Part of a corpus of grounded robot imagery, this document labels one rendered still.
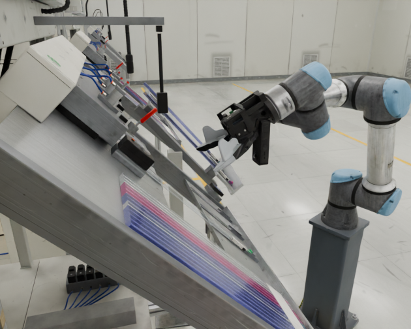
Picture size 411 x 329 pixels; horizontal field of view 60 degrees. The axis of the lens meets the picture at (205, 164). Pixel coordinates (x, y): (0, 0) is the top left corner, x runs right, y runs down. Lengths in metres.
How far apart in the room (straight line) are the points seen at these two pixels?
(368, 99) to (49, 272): 1.14
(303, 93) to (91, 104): 0.46
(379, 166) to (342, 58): 9.16
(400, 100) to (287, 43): 8.41
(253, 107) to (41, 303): 0.78
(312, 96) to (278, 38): 8.61
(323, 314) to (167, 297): 1.37
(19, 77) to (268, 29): 8.88
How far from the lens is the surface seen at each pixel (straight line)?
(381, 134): 1.32
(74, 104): 0.72
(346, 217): 1.58
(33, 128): 0.56
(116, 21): 0.75
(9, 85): 0.59
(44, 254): 2.23
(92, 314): 1.00
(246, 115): 0.81
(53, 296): 1.16
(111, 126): 0.73
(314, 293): 1.80
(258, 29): 9.23
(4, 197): 0.44
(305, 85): 0.86
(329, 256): 1.65
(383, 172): 1.41
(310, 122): 0.93
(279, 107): 0.84
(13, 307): 1.17
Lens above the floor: 1.34
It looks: 22 degrees down
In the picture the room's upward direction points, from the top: straight up
